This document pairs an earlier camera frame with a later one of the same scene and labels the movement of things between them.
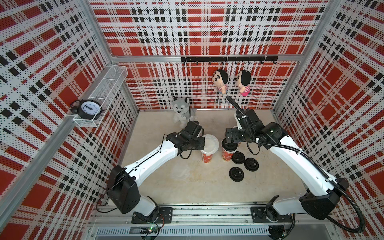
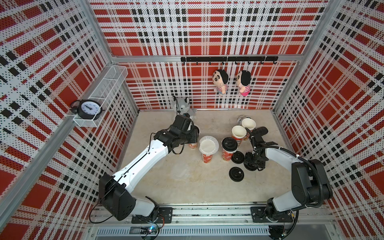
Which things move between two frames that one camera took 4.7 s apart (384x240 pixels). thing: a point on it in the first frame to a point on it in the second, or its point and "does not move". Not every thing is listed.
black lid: x=251 y=164 does not move
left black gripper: x=201 y=146 to x=194 y=137
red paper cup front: x=226 y=155 does not move
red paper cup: x=207 y=159 does not move
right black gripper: x=228 y=134 to x=248 y=158
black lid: x=229 y=147 does not move
